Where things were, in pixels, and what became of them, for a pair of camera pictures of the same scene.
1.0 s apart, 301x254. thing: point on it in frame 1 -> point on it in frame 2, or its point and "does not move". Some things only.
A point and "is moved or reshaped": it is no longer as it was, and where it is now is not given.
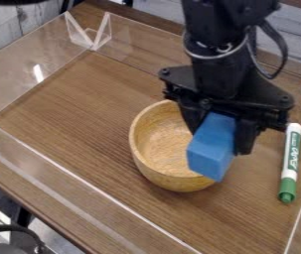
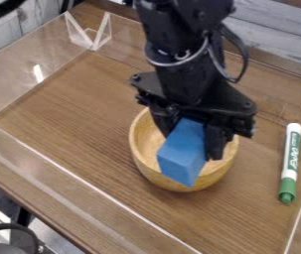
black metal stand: [22, 241] does not move
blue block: [214, 145] is moved or reshaped
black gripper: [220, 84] -> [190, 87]
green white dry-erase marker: [294, 138] does not move
